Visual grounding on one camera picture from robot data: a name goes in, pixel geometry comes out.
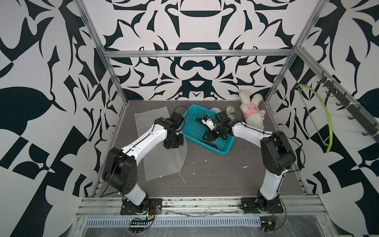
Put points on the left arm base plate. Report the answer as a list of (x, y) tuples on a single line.
[(148, 206)]

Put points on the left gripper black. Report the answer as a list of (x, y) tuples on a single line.
[(179, 143)]

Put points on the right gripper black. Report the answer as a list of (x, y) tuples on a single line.
[(209, 135)]

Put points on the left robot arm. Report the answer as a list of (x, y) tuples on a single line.
[(120, 169)]

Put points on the teal plastic basket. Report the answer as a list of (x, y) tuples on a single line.
[(194, 130)]

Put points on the white plush toy pink shirt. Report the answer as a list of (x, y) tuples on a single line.
[(250, 107)]

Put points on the green tube hoop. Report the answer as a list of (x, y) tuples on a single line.
[(327, 141)]

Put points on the aluminium frame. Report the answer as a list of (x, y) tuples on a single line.
[(199, 50)]

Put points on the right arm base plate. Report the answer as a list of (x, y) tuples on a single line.
[(260, 205)]

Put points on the translucent zip bag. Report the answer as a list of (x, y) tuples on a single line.
[(161, 162), (151, 121)]

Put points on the black hook rail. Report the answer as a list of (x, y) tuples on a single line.
[(348, 102)]

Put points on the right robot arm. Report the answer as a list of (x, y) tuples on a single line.
[(277, 153)]

